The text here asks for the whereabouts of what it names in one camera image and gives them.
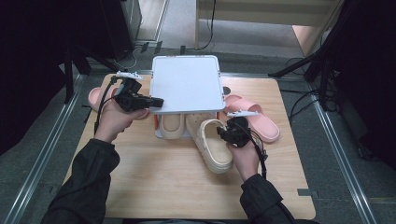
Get pink slide slipper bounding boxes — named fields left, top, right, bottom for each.
left=87, top=87, right=150, bottom=121
left=223, top=93, right=281, bottom=144

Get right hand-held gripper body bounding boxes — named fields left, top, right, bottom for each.
left=224, top=109, right=260, bottom=148

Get dark cabinet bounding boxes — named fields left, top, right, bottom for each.
left=102, top=0, right=143, bottom=60

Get metal floor rail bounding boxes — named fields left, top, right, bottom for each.
left=3, top=74, right=87, bottom=224
left=311, top=92, right=379, bottom=224

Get cream clog shoe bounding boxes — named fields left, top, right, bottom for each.
left=185, top=112, right=234, bottom=175
left=159, top=113, right=187, bottom=140

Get black floor cables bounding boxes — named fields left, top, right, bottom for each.
left=288, top=88, right=321, bottom=122

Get black metal stand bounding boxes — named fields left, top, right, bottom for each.
left=268, top=0, right=347, bottom=110

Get person's right hand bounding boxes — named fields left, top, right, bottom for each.
left=228, top=139, right=265, bottom=183

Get left hand-held gripper black cable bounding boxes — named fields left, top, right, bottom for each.
left=93, top=76, right=125, bottom=134

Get white floor cable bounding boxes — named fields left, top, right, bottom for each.
left=113, top=46, right=138, bottom=70

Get person's left hand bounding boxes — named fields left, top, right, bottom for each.
left=93, top=99, right=150, bottom=144

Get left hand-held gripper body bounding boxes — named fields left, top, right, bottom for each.
left=112, top=70, right=154, bottom=114

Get hanging black cable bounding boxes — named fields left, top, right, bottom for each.
left=199, top=0, right=218, bottom=51

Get black tripod stand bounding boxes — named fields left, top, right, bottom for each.
left=64, top=46, right=129, bottom=105

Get white two-tier shoe rack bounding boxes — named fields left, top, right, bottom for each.
left=148, top=54, right=227, bottom=140

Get light wooden furniture frame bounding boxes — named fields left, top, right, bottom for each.
left=195, top=0, right=344, bottom=57

